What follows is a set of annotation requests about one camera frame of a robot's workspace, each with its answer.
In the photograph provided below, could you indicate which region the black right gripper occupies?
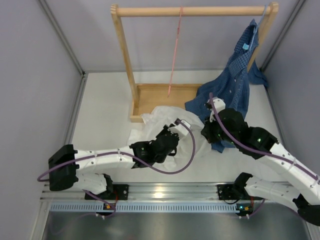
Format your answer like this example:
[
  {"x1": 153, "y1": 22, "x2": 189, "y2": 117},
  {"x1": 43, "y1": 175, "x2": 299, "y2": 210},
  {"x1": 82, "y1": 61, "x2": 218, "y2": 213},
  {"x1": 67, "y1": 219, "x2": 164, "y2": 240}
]
[{"x1": 201, "y1": 113, "x2": 239, "y2": 147}]

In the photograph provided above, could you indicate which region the white shirt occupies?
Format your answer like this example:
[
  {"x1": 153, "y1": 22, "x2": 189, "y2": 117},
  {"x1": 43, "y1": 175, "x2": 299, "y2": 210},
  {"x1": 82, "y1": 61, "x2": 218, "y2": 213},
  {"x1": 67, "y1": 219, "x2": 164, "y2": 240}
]
[{"x1": 127, "y1": 106, "x2": 212, "y2": 172}]

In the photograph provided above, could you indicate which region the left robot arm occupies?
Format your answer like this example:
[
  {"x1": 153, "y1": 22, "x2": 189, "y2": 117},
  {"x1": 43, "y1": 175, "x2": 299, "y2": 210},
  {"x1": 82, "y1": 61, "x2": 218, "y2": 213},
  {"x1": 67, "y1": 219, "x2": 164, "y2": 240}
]
[{"x1": 48, "y1": 125, "x2": 180, "y2": 200}]

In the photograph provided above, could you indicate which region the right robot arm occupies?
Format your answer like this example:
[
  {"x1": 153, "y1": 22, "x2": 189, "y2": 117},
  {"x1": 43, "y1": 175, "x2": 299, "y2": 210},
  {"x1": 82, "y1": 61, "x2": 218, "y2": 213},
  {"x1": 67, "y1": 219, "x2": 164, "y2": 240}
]
[{"x1": 201, "y1": 108, "x2": 320, "y2": 226}]

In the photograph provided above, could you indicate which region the blue checkered shirt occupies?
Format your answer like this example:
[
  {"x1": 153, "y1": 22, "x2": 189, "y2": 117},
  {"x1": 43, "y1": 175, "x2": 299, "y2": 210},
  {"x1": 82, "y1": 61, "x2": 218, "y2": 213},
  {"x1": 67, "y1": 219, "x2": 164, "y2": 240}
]
[{"x1": 184, "y1": 18, "x2": 270, "y2": 154}]

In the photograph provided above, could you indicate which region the wooden clothes rack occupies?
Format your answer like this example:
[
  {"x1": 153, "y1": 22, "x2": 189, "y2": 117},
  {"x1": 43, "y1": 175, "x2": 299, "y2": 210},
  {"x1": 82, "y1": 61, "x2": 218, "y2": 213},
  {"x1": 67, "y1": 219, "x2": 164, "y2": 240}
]
[{"x1": 110, "y1": 2, "x2": 279, "y2": 123}]

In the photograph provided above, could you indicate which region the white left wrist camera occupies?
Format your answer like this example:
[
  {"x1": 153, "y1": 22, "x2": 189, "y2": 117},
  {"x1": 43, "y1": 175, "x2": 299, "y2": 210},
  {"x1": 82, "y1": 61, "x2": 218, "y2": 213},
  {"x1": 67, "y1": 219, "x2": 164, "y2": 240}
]
[{"x1": 168, "y1": 118, "x2": 191, "y2": 139}]

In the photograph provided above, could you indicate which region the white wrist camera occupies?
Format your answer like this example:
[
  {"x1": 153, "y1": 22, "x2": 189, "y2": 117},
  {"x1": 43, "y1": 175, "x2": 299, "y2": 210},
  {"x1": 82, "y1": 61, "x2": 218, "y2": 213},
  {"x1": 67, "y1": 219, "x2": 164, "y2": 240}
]
[
  {"x1": 168, "y1": 118, "x2": 191, "y2": 139},
  {"x1": 205, "y1": 97, "x2": 226, "y2": 123}
]

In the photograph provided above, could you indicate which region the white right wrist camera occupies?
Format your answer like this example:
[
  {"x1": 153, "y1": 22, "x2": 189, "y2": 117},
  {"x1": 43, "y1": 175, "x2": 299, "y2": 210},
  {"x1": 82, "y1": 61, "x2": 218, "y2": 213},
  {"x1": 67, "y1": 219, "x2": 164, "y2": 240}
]
[{"x1": 205, "y1": 97, "x2": 226, "y2": 123}]

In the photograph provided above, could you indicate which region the aluminium mounting rail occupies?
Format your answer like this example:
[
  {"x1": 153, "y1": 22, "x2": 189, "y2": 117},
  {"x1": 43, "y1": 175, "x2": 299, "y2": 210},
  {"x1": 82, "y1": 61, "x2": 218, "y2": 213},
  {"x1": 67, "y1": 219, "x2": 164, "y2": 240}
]
[{"x1": 39, "y1": 181, "x2": 251, "y2": 201}]

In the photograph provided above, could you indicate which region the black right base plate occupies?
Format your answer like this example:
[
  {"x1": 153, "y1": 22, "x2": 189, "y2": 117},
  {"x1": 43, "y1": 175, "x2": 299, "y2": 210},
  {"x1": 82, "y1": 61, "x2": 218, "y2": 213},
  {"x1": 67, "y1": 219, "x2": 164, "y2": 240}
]
[{"x1": 217, "y1": 183, "x2": 239, "y2": 201}]

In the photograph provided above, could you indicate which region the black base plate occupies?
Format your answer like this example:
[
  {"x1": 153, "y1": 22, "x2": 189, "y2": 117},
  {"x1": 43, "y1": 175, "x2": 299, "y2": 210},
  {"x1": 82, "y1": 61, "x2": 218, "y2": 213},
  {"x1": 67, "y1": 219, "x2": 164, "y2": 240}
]
[
  {"x1": 217, "y1": 183, "x2": 239, "y2": 201},
  {"x1": 109, "y1": 184, "x2": 129, "y2": 201}
]

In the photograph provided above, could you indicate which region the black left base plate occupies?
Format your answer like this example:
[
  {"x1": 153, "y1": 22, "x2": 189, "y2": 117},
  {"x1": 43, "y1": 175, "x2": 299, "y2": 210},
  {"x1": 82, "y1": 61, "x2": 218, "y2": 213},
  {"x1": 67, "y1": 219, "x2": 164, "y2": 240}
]
[{"x1": 109, "y1": 184, "x2": 129, "y2": 201}]

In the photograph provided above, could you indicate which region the left aluminium frame post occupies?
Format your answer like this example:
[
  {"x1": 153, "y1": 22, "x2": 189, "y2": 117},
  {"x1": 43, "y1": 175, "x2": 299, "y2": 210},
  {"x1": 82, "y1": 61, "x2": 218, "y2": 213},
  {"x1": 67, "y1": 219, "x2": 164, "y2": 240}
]
[{"x1": 37, "y1": 0, "x2": 88, "y2": 118}]

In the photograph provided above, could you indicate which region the aluminium frame post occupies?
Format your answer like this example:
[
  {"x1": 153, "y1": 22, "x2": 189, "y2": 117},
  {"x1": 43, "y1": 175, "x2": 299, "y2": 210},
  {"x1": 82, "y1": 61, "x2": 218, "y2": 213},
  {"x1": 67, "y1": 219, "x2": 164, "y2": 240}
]
[
  {"x1": 262, "y1": 0, "x2": 312, "y2": 119},
  {"x1": 37, "y1": 0, "x2": 88, "y2": 118}
]

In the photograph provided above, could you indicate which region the light blue wire hanger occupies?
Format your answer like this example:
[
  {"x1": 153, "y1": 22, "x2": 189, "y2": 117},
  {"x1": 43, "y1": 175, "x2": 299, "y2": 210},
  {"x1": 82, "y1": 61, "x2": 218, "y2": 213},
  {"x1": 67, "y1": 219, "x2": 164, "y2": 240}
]
[{"x1": 249, "y1": 5, "x2": 268, "y2": 49}]

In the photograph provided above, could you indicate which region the slotted grey cable duct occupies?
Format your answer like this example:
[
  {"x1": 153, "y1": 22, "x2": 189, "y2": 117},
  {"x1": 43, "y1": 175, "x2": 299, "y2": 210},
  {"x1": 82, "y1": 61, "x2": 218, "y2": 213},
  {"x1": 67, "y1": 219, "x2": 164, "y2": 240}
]
[{"x1": 50, "y1": 201, "x2": 249, "y2": 214}]

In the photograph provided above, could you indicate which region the pink wire hanger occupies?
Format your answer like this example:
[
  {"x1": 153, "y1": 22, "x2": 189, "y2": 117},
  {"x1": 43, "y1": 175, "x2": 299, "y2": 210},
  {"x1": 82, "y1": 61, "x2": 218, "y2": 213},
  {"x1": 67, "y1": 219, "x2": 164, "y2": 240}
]
[{"x1": 167, "y1": 6, "x2": 184, "y2": 98}]

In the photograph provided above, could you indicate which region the right aluminium frame post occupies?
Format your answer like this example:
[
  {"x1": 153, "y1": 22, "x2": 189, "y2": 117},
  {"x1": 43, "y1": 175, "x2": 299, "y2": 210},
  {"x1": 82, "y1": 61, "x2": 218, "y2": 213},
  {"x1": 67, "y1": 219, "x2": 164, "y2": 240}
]
[{"x1": 262, "y1": 0, "x2": 312, "y2": 119}]

